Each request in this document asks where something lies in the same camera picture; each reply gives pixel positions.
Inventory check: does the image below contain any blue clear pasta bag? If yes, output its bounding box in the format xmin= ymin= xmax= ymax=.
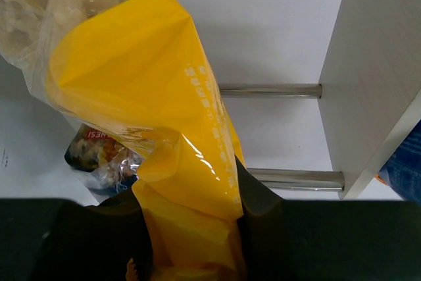
xmin=64 ymin=124 xmax=144 ymax=200

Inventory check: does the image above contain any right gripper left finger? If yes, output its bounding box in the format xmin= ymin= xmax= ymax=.
xmin=1 ymin=192 xmax=153 ymax=280

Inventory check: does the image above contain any yellow pasta bag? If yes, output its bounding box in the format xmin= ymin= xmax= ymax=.
xmin=1 ymin=0 xmax=247 ymax=280

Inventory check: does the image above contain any dark blue pasta box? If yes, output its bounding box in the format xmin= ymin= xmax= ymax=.
xmin=376 ymin=122 xmax=421 ymax=204

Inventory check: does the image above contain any white two-tier shelf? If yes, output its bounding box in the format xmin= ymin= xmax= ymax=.
xmin=220 ymin=0 xmax=420 ymax=199

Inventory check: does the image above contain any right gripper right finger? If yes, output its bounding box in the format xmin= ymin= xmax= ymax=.
xmin=237 ymin=163 xmax=420 ymax=280

